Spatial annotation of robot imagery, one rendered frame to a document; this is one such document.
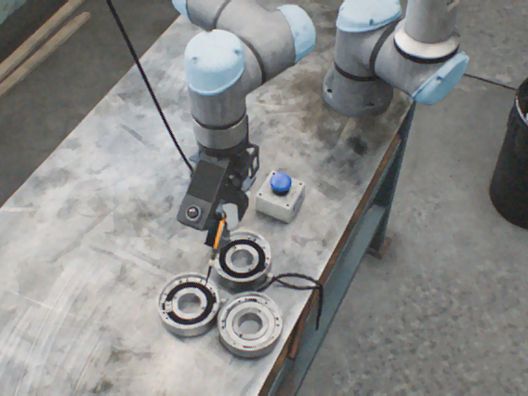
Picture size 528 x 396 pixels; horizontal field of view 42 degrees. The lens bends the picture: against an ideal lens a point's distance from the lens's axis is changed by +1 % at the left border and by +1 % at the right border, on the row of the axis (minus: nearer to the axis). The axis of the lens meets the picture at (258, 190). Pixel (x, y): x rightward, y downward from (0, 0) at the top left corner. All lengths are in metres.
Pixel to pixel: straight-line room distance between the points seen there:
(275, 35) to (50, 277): 0.61
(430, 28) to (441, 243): 1.16
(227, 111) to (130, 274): 0.45
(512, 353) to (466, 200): 0.55
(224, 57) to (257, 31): 0.08
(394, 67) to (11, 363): 0.83
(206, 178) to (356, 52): 0.51
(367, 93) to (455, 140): 1.18
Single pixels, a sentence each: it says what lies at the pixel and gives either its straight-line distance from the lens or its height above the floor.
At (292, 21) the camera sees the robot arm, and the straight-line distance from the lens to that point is 0.93.
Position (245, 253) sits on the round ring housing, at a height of 0.82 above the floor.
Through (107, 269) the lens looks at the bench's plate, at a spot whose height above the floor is 0.80.
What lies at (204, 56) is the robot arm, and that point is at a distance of 0.84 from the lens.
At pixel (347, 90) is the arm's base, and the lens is 1.43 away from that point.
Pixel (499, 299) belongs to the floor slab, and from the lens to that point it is 2.21.
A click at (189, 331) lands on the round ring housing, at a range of 1.13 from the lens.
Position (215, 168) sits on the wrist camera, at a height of 1.10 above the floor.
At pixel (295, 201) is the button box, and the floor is 0.84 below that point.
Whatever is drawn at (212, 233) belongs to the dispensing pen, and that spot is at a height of 0.93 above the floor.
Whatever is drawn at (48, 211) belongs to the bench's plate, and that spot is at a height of 0.80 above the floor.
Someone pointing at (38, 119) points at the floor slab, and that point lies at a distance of 2.70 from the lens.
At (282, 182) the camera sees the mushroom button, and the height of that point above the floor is 0.87.
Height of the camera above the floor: 1.83
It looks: 52 degrees down
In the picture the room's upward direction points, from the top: 1 degrees counter-clockwise
